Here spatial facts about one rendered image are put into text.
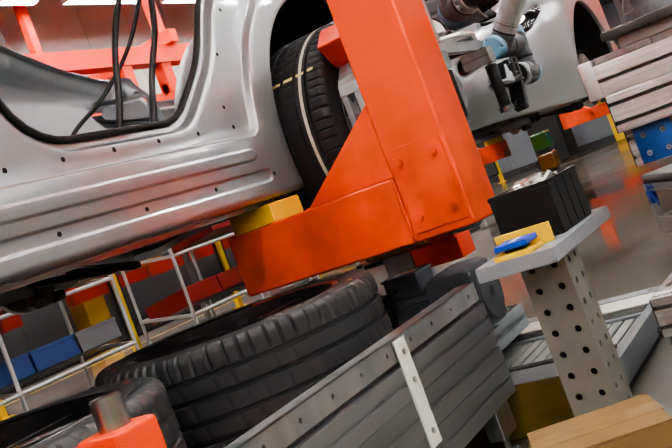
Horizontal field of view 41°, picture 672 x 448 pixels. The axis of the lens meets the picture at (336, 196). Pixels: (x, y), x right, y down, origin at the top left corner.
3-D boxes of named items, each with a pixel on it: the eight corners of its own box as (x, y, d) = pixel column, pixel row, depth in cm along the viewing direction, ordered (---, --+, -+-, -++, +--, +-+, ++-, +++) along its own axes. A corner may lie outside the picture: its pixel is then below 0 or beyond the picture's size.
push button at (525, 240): (508, 251, 182) (504, 240, 182) (539, 241, 178) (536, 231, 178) (496, 259, 176) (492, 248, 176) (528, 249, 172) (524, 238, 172)
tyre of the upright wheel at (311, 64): (399, 264, 291) (373, 85, 314) (462, 244, 278) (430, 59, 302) (266, 223, 240) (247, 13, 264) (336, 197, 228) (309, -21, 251)
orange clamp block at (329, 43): (338, 52, 250) (319, 31, 245) (361, 41, 246) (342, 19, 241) (336, 69, 246) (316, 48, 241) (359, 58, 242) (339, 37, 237)
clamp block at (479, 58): (470, 72, 270) (464, 55, 270) (497, 60, 265) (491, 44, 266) (464, 73, 266) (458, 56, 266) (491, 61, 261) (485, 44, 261)
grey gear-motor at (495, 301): (403, 395, 259) (361, 282, 259) (536, 366, 237) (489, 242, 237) (375, 420, 243) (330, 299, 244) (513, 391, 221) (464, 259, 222)
